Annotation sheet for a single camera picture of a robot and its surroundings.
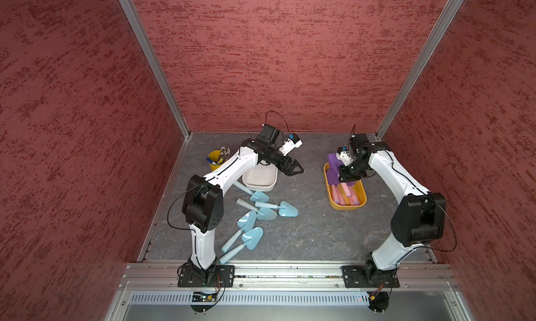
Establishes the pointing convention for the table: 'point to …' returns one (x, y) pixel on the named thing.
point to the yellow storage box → (345, 195)
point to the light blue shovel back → (259, 196)
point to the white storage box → (261, 178)
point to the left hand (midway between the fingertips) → (294, 168)
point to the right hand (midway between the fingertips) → (343, 181)
